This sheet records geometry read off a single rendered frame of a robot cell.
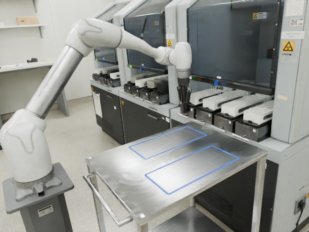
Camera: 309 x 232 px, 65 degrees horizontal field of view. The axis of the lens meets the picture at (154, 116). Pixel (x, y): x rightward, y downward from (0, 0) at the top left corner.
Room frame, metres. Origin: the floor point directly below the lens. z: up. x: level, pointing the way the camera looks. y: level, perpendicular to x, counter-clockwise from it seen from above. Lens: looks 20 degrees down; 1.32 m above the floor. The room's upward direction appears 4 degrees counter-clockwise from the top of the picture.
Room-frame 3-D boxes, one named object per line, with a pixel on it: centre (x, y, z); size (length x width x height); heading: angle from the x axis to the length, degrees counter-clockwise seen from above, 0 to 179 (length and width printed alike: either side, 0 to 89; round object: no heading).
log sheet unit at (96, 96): (3.01, 0.73, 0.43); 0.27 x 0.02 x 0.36; 32
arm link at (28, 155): (0.94, 0.55, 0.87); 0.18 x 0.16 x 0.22; 36
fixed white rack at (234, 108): (1.38, -0.54, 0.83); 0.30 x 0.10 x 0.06; 122
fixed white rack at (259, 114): (1.25, -0.62, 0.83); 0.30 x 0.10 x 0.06; 122
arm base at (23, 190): (0.91, 0.53, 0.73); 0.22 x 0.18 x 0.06; 32
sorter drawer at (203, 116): (1.58, -0.57, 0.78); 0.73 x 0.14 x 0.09; 122
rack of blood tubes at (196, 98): (1.63, -0.37, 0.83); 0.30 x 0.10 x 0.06; 123
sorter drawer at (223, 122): (1.45, -0.65, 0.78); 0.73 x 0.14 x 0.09; 122
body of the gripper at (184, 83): (1.52, -0.20, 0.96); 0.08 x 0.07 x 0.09; 32
